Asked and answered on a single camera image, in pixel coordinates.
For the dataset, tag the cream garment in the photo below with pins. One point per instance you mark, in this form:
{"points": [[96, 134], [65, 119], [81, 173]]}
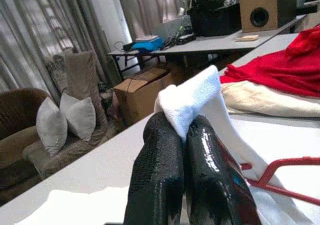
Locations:
{"points": [[262, 100]]}

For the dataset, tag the sheer grey curtain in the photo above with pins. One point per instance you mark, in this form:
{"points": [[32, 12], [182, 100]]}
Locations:
{"points": [[37, 22]]}

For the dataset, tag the black storage crate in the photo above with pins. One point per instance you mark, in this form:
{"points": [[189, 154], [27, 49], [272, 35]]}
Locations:
{"points": [[212, 22]]}

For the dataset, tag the white printed t-shirt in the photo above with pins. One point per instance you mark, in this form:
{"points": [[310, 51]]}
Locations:
{"points": [[200, 95]]}

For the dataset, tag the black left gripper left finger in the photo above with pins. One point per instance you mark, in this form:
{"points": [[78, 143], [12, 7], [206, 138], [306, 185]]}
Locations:
{"points": [[157, 172]]}

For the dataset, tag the small wooden block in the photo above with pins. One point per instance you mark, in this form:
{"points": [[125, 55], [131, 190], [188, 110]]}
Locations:
{"points": [[247, 37]]}

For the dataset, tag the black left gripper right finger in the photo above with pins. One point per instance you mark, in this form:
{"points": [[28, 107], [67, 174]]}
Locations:
{"points": [[210, 180]]}

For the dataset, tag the tall taupe cushion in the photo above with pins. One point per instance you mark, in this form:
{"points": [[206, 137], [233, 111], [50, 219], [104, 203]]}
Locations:
{"points": [[80, 75]]}

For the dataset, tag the red garment with white stripe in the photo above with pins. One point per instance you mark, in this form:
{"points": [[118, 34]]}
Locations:
{"points": [[287, 70]]}

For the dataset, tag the red clothes hanger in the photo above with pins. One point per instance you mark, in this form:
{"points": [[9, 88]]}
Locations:
{"points": [[270, 171]]}

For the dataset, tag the long white table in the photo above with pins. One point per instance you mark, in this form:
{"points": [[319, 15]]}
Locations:
{"points": [[100, 160]]}

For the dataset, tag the grey pillow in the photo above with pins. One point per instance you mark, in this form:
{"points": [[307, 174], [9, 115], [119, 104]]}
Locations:
{"points": [[80, 117], [51, 127]]}

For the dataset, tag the wooden loudspeaker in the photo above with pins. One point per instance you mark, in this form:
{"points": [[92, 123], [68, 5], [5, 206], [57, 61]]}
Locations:
{"points": [[257, 0]]}

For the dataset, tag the plain brown cardboard box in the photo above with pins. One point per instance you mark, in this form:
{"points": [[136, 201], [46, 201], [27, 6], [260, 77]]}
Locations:
{"points": [[140, 97]]}

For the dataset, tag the pale grey desk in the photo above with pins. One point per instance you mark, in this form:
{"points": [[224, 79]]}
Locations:
{"points": [[212, 44]]}

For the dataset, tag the blue flat box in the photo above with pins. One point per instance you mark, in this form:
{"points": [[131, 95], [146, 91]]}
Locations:
{"points": [[147, 45]]}

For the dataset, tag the brown sofa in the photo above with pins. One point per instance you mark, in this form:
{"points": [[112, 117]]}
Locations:
{"points": [[15, 140]]}

